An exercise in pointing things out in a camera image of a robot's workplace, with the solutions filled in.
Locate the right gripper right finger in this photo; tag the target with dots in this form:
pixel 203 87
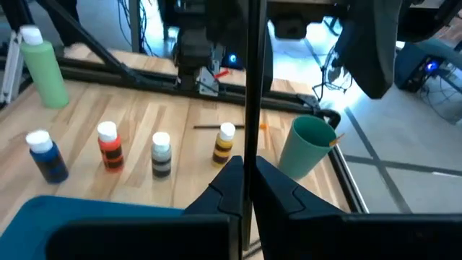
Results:
pixel 325 238

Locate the green plastic cup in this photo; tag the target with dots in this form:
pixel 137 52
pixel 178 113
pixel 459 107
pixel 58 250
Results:
pixel 303 151

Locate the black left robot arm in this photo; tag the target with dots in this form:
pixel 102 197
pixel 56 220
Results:
pixel 195 43

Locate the black device blue light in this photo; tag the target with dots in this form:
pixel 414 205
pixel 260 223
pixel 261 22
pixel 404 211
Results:
pixel 232 59

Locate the blue computer case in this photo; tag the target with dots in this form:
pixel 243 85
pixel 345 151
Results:
pixel 415 72

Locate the silver aluminium post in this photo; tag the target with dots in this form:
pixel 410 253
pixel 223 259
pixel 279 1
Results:
pixel 11 72

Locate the teal plastic tray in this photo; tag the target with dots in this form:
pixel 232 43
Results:
pixel 29 224

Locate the small grey paint bottle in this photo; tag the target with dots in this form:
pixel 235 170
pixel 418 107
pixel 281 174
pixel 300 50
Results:
pixel 161 159

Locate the black aluminium table frame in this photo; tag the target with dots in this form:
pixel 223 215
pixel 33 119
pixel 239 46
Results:
pixel 90 72

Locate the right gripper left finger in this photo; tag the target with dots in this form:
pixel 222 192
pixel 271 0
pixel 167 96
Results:
pixel 180 238

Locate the grey small bottle lower left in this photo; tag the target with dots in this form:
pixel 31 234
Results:
pixel 48 162

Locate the large green paint bottle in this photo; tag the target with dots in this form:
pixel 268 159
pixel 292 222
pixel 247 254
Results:
pixel 45 72

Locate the small red paint bottle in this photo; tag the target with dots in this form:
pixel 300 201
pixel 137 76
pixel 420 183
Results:
pixel 111 151

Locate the black paintbrush gold ferrule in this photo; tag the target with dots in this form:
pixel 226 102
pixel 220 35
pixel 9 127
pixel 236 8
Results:
pixel 254 90

